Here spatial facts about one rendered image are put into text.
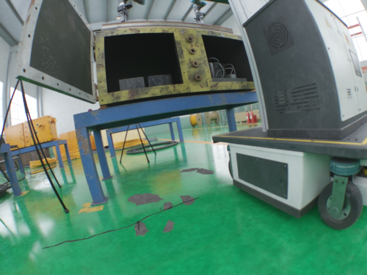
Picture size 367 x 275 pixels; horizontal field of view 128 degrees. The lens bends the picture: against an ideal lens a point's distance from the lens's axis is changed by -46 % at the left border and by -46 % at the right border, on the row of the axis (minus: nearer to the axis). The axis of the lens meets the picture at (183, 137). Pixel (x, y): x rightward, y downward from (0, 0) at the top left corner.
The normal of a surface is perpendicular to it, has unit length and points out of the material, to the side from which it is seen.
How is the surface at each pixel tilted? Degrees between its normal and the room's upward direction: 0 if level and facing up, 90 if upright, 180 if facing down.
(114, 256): 0
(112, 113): 90
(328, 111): 90
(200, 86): 90
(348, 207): 91
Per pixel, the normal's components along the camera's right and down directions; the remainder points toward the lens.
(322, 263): -0.18, -0.98
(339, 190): -0.95, 0.19
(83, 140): 0.36, 0.01
